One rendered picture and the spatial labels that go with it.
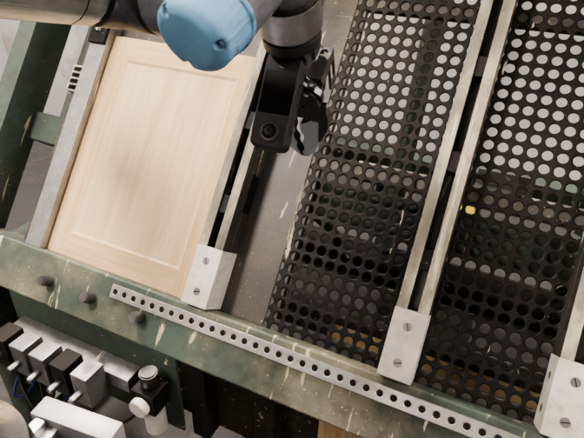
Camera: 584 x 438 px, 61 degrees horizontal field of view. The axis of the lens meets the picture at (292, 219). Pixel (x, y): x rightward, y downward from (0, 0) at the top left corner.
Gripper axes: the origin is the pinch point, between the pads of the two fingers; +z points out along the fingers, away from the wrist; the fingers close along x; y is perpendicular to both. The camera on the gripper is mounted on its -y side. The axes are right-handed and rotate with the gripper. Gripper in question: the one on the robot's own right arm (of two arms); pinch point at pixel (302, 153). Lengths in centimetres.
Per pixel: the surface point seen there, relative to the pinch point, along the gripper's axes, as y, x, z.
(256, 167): 13.7, 17.3, 25.3
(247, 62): 36.2, 26.3, 17.3
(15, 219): 48, 216, 174
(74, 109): 21, 70, 26
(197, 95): 29, 37, 22
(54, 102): 189, 317, 233
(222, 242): -3.6, 19.5, 29.4
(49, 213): -3, 69, 37
